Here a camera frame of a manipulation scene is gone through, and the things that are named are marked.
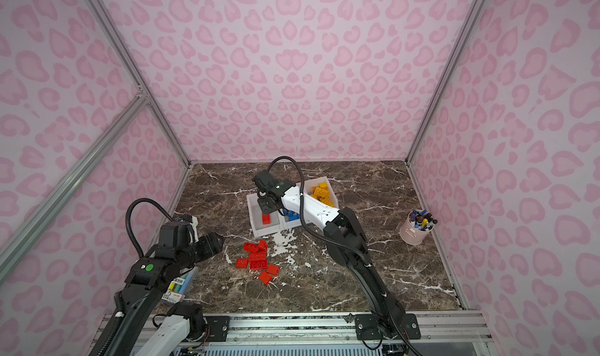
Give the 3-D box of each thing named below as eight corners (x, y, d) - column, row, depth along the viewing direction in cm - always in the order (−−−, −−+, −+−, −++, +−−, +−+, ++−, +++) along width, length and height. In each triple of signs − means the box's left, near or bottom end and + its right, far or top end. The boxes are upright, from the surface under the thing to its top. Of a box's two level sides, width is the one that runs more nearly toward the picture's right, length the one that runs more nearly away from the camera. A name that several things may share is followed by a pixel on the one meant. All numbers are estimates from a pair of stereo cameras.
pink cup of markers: (402, 245, 93) (414, 228, 82) (396, 227, 98) (407, 208, 88) (424, 245, 93) (439, 228, 82) (418, 226, 98) (431, 208, 88)
